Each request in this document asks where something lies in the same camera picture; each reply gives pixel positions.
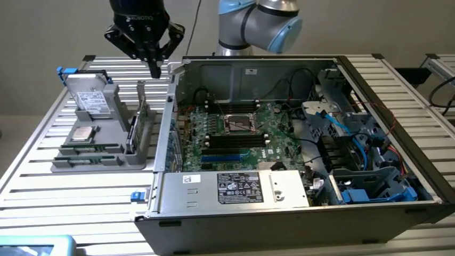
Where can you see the blue plastic disk caddy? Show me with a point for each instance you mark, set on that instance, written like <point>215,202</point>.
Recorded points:
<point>355,196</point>

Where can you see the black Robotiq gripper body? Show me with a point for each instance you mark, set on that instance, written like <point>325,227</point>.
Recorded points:
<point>141,22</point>

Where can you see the silver CPU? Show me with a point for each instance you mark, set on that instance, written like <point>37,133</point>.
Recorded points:
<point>85,133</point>

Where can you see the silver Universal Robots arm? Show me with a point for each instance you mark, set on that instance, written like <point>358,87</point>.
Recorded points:
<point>263,24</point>

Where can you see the green motherboard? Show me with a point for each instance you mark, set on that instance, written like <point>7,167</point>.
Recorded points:
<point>281,149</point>

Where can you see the grey metal disk bay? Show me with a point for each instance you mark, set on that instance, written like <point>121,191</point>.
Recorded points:
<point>330,88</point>

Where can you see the grey parts rack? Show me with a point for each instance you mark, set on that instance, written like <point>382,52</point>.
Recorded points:
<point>114,162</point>

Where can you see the open grey PC case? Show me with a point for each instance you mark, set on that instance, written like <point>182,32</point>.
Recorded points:
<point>285,234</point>

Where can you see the blue expansion slot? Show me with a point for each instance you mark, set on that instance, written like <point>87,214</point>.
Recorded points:
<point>221,158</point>

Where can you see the metal CPU socket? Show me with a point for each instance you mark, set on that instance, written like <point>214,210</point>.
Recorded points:
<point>238,123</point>

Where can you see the green RAM stick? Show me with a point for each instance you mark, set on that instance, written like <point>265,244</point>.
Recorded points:
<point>77,160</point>

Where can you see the black RAM slot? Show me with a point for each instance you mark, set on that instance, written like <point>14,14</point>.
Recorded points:
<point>231,108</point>
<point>231,103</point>
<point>237,146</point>
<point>237,143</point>
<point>231,111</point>
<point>237,136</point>
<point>237,139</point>

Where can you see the short black expansion slot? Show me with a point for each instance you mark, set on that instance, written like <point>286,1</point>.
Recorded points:
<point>207,166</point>

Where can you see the silver hard disk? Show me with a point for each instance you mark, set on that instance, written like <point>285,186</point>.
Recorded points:
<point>91,97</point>

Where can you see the graphics card with metal bracket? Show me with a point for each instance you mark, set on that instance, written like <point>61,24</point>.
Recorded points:
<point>133,133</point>

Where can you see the silver power supply unit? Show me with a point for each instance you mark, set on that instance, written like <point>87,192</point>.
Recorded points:
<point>199,194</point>

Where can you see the blue case latch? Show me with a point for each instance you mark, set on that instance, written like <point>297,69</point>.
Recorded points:
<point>139,195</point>

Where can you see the metal slat side table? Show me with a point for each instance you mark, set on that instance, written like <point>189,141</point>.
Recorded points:
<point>442,62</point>

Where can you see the long black expansion slot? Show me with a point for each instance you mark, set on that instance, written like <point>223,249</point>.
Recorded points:
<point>221,151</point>

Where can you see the teal plastic box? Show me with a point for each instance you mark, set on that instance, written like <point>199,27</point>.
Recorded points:
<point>35,245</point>

